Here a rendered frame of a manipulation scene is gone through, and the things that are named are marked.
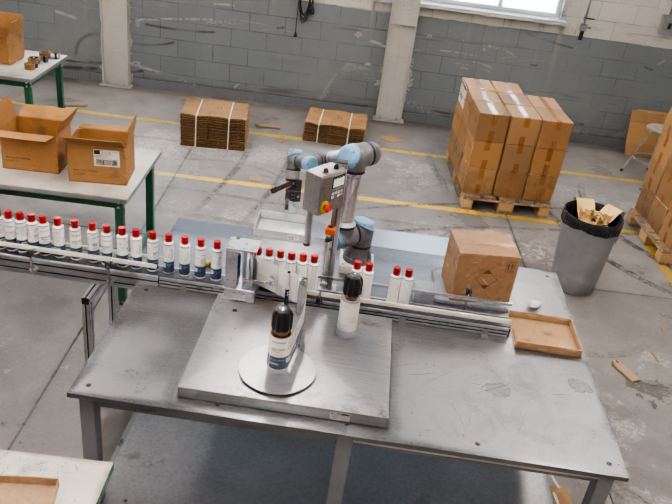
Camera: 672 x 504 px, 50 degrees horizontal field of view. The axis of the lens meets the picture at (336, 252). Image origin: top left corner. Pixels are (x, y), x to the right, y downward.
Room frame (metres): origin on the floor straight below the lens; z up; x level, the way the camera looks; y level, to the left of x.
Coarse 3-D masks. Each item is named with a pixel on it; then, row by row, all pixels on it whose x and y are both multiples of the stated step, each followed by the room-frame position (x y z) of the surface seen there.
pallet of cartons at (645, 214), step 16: (656, 160) 6.11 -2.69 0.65; (656, 176) 6.01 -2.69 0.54; (656, 192) 5.95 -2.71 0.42; (640, 208) 6.09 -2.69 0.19; (656, 208) 5.82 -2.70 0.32; (640, 224) 5.90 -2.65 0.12; (656, 224) 5.73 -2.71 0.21; (640, 240) 5.80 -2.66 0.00; (656, 240) 5.58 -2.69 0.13; (656, 256) 5.46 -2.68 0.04
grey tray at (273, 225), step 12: (264, 216) 3.41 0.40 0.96; (276, 216) 3.41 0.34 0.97; (288, 216) 3.41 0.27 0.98; (300, 216) 3.41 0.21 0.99; (264, 228) 3.31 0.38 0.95; (276, 228) 3.32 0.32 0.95; (288, 228) 3.34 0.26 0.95; (300, 228) 3.36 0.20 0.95; (288, 240) 3.22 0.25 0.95; (300, 240) 3.21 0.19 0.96
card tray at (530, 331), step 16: (512, 320) 2.93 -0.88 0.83; (528, 320) 2.95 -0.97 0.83; (544, 320) 2.96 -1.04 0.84; (560, 320) 2.96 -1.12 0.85; (512, 336) 2.79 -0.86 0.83; (528, 336) 2.81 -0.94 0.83; (544, 336) 2.83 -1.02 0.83; (560, 336) 2.84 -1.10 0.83; (576, 336) 2.82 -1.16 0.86; (560, 352) 2.70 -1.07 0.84; (576, 352) 2.70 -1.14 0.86
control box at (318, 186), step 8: (312, 168) 2.93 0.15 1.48; (320, 168) 2.94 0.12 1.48; (328, 168) 2.95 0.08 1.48; (312, 176) 2.88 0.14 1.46; (320, 176) 2.86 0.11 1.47; (328, 176) 2.88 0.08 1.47; (312, 184) 2.88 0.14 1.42; (320, 184) 2.85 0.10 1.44; (328, 184) 2.88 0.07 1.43; (344, 184) 2.97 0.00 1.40; (304, 192) 2.90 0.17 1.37; (312, 192) 2.87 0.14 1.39; (320, 192) 2.85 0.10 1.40; (328, 192) 2.89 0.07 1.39; (304, 200) 2.90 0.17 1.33; (312, 200) 2.87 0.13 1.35; (320, 200) 2.85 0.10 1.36; (328, 200) 2.89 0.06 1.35; (336, 200) 2.94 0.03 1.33; (304, 208) 2.89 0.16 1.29; (312, 208) 2.87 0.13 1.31; (320, 208) 2.85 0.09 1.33
